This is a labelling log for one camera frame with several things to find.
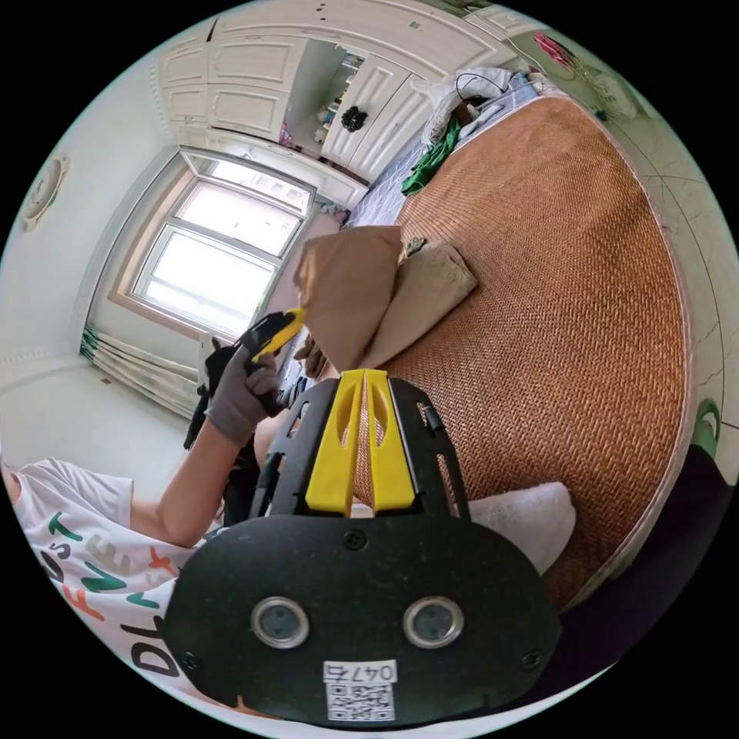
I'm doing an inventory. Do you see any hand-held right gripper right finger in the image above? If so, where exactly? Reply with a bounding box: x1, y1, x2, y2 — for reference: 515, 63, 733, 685
366, 369, 424, 516

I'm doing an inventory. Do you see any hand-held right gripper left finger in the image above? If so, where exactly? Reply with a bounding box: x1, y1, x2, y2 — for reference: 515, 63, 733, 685
305, 369, 368, 517

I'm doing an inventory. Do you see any khaki dinosaur shirt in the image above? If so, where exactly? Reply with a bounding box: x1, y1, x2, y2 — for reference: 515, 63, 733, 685
291, 224, 480, 371

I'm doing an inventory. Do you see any person's left forearm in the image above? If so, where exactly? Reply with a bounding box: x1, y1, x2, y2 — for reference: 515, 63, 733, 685
129, 426, 246, 550

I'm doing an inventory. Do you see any person's left hand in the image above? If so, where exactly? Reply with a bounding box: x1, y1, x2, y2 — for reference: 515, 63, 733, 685
204, 345, 285, 446

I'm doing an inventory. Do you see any striped pale curtain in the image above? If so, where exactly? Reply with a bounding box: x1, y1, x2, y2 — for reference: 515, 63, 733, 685
79, 324, 204, 419

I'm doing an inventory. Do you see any white framed window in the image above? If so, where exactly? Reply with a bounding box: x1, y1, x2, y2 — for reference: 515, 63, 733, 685
108, 145, 319, 347

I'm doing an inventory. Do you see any white fluffy cloth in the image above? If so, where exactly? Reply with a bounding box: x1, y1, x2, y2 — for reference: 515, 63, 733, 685
468, 481, 579, 575

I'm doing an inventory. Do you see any bed with woven mat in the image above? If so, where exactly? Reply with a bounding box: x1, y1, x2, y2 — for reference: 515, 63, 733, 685
343, 68, 696, 614

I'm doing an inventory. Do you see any round ceiling lamp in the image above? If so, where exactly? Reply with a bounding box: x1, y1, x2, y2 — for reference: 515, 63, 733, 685
22, 154, 72, 233

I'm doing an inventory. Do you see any pile of clothes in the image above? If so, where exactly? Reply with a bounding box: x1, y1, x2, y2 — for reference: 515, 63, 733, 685
400, 65, 557, 199

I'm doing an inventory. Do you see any white panelled cupboard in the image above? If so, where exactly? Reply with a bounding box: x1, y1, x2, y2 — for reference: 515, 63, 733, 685
154, 0, 504, 192

